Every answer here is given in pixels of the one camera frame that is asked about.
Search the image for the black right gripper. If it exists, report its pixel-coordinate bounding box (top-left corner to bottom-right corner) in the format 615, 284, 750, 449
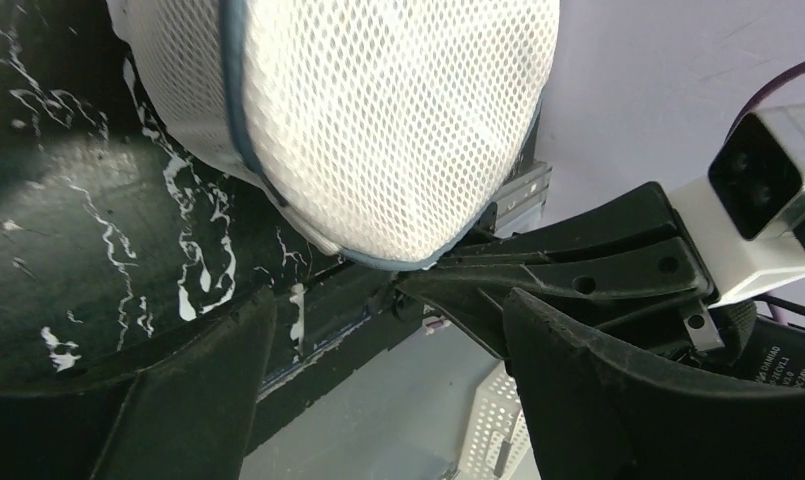
700, 300, 805, 388

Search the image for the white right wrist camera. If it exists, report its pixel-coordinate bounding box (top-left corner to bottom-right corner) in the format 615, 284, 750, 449
669, 104, 805, 307

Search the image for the white mesh bag blue trim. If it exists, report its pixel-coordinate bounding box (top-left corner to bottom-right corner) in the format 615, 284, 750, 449
109, 0, 560, 271

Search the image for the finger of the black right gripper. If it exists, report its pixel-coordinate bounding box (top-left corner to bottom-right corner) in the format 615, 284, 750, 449
396, 182, 719, 360

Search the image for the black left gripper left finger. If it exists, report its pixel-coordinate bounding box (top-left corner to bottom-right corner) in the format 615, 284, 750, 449
0, 287, 277, 479

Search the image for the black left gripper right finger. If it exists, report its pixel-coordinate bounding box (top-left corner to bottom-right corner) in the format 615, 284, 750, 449
503, 289, 805, 479

